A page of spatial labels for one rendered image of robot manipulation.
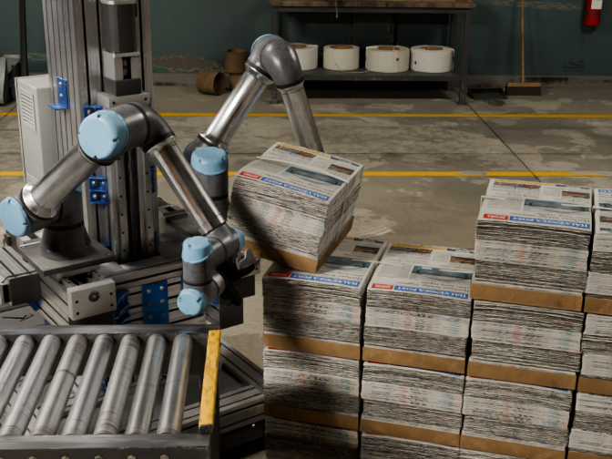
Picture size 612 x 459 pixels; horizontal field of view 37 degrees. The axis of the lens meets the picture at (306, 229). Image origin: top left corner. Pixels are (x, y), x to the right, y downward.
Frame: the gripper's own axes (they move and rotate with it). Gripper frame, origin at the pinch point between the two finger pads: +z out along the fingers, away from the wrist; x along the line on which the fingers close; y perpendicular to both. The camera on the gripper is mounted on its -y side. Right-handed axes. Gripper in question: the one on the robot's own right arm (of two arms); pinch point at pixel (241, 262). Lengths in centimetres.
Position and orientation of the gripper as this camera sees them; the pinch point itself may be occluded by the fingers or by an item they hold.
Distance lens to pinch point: 267.1
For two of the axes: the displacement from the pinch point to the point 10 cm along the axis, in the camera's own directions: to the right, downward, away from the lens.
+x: -9.3, 0.9, 3.5
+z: 3.0, -3.3, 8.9
